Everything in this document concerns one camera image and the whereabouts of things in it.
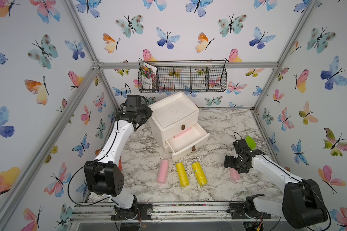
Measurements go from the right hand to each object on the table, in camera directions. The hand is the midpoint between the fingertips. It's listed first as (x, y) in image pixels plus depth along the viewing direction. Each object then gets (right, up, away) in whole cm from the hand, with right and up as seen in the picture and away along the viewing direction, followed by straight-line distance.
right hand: (232, 164), depth 87 cm
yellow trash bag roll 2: (-20, -5, -2) cm, 20 cm away
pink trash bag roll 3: (-1, -4, -5) cm, 6 cm away
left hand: (-46, +32, -3) cm, 57 cm away
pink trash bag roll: (-27, +20, +4) cm, 34 cm away
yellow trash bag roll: (-29, -6, -4) cm, 30 cm away
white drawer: (-27, +13, +4) cm, 30 cm away
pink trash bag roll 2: (-41, -4, -2) cm, 41 cm away
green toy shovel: (+19, +11, +16) cm, 27 cm away
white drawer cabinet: (-35, +26, -6) cm, 44 cm away
